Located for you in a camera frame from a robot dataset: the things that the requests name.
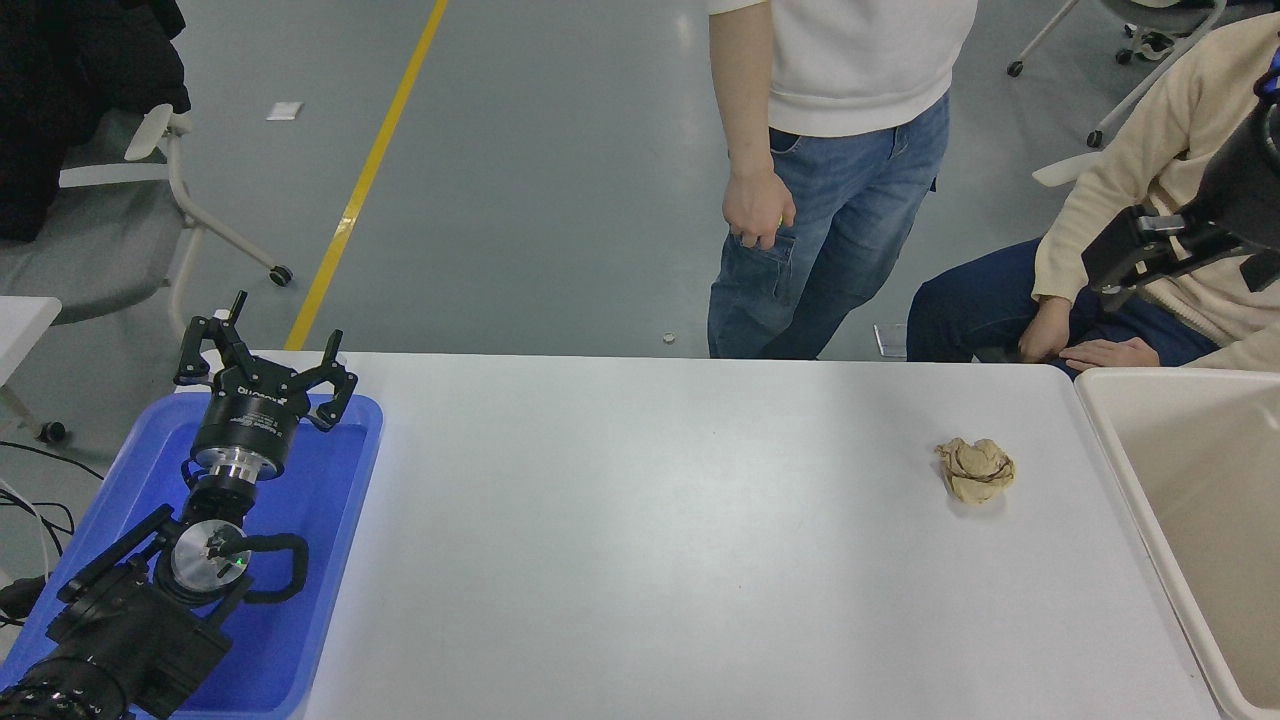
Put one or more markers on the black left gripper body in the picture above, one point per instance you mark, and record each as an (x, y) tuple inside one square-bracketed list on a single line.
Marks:
[(245, 420)]

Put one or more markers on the tan paper ball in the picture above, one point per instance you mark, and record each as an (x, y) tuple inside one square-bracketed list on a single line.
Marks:
[(978, 472)]

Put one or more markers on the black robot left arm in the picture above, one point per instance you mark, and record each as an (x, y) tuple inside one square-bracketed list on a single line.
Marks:
[(130, 630)]

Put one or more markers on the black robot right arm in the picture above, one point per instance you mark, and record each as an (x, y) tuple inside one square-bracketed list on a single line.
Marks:
[(1240, 195)]

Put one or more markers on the person's forearm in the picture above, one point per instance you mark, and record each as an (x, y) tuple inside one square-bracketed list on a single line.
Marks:
[(740, 90)]

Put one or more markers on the person's hand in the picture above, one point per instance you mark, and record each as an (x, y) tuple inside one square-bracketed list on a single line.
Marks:
[(758, 208)]

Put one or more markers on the person's right hand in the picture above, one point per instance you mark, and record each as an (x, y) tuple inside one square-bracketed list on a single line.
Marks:
[(1045, 330)]

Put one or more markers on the person's left hand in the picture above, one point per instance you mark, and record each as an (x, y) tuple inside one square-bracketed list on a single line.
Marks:
[(1110, 353)]

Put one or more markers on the blue plastic tray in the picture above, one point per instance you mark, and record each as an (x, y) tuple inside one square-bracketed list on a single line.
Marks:
[(320, 500)]

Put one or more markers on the grey office chair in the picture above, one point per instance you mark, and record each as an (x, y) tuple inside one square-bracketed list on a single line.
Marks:
[(90, 260)]

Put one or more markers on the white paper scrap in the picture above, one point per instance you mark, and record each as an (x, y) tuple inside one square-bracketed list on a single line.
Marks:
[(285, 111)]

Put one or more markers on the black jacket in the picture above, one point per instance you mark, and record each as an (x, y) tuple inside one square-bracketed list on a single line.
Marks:
[(70, 90)]

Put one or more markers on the person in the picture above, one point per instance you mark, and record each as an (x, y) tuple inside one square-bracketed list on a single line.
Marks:
[(850, 200), (1000, 300)]

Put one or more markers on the clear plastic piece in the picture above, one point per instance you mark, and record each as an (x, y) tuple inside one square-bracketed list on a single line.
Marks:
[(890, 340)]

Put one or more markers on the white chair armrest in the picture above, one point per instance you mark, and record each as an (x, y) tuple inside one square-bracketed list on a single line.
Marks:
[(1065, 169)]

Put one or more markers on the white wheeled office chair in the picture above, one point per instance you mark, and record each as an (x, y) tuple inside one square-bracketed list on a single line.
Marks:
[(1150, 85)]

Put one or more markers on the large pale bin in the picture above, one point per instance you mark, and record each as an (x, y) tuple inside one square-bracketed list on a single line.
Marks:
[(1200, 480)]

